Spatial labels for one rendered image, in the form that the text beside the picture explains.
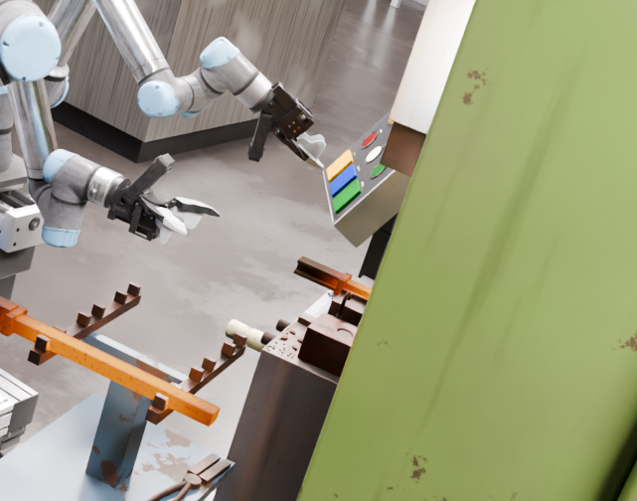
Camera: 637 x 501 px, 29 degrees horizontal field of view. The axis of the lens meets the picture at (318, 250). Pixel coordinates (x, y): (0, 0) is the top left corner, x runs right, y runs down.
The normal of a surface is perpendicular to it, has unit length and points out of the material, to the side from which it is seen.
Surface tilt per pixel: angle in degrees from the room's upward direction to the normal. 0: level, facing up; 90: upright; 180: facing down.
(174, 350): 0
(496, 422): 90
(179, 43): 90
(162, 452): 0
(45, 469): 0
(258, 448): 90
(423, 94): 90
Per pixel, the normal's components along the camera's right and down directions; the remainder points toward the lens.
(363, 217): 0.07, 0.40
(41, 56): 0.52, 0.40
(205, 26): 0.83, 0.43
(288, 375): -0.34, 0.26
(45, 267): 0.29, -0.88
